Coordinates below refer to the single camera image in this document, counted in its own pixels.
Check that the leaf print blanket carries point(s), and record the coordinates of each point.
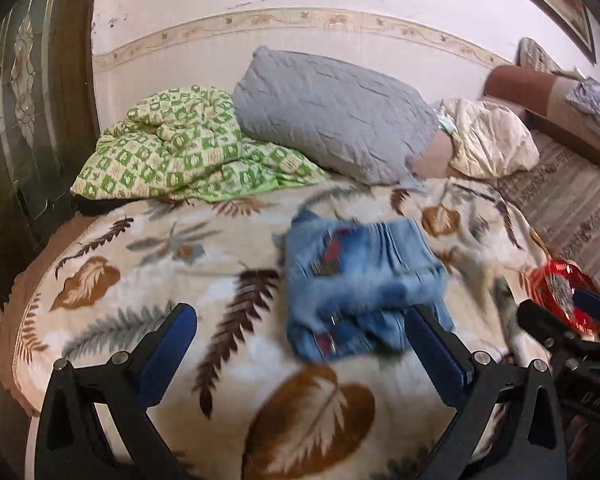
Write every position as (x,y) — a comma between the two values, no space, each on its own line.
(155,280)

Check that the small patterned cushion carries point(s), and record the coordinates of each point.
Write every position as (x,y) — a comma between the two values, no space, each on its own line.
(535,55)

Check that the grey quilted pillow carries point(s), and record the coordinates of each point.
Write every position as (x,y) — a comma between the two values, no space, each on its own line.
(330,110)

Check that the crumpled grey cloth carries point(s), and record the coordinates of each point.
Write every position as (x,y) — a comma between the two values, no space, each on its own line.
(597,102)

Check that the dark door with glass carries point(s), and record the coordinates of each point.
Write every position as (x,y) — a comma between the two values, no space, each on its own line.
(30,110)

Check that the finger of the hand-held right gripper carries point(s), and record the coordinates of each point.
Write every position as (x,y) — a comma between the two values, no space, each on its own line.
(545,322)
(595,302)

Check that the cream floral cloth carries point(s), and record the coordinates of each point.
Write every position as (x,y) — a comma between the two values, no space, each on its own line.
(490,140)

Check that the brown sofa backrest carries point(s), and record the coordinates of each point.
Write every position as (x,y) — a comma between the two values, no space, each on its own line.
(520,90)

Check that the green checked quilt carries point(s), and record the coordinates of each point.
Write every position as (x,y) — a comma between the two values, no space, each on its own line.
(180,150)

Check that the peach pillow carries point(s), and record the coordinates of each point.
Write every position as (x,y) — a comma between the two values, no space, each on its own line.
(430,160)

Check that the small light blue cloth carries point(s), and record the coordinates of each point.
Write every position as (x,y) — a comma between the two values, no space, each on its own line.
(445,122)

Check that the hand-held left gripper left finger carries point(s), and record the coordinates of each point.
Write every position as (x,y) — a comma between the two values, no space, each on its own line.
(172,345)

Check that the red glass bowl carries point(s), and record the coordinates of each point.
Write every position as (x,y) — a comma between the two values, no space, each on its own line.
(550,275)

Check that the blue denim pants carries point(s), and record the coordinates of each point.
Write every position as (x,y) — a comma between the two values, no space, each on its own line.
(360,270)

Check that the striped brown cushion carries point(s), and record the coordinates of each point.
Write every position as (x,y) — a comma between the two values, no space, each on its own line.
(580,210)

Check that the sunflower seeds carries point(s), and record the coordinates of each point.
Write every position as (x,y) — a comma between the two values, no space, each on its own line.
(562,292)

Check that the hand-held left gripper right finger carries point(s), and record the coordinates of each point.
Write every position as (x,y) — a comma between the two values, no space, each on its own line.
(432,350)

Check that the large framed picture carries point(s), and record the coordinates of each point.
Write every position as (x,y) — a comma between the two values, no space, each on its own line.
(565,5)

